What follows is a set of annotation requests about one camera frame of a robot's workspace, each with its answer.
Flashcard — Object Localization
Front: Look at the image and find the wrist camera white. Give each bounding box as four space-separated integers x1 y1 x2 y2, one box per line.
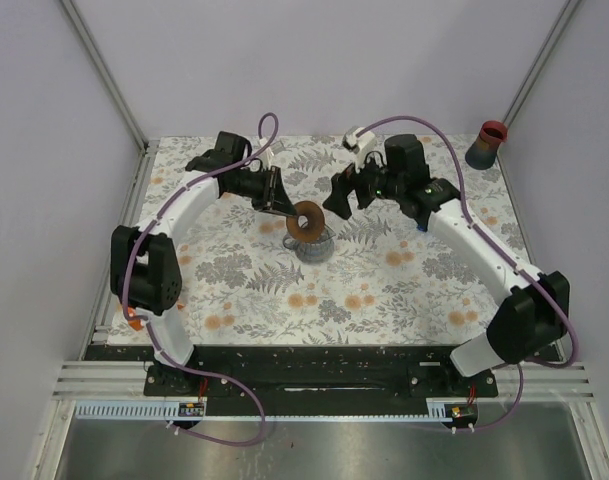
342 127 377 172
256 138 285 170

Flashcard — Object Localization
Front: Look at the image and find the wooden dripper ring holder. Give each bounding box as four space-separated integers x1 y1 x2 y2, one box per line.
286 200 325 243

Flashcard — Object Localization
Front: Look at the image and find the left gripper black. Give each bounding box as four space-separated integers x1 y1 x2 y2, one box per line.
228 165 298 218

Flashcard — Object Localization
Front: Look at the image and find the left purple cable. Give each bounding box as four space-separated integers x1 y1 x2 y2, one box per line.
121 112 269 445

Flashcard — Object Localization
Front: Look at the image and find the glass coffee server carafe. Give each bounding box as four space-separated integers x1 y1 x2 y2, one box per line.
282 227 336 265

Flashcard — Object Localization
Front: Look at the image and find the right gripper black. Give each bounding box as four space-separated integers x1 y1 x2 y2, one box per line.
321 147 403 223

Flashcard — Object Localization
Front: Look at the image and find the floral pattern table mat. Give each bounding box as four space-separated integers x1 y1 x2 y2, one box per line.
139 135 527 345

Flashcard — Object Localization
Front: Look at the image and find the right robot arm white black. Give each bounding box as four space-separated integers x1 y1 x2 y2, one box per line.
323 130 570 396

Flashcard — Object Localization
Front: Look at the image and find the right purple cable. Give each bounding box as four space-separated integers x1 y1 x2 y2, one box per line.
356 115 580 434

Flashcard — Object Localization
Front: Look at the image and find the coffee paper filter box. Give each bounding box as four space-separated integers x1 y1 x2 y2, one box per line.
121 298 186 332

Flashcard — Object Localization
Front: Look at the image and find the purple cable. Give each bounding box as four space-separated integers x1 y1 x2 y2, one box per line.
121 112 269 445
356 115 580 434

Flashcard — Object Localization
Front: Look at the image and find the white slotted cable duct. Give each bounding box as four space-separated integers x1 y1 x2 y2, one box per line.
75 399 458 424

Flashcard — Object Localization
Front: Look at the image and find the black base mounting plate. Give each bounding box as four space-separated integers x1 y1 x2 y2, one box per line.
146 346 498 399

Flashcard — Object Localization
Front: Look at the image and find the aluminium rail frame front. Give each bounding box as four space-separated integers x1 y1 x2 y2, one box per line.
54 361 595 403

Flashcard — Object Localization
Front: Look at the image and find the dark mug red rim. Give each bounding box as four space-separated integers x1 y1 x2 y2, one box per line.
465 120 508 170

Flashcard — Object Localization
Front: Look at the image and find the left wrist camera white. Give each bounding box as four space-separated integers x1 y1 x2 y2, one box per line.
256 138 285 170

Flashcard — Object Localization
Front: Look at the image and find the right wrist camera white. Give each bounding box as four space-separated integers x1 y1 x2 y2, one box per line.
342 127 377 172

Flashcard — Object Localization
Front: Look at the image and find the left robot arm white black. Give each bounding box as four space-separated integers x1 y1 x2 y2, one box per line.
109 131 296 395

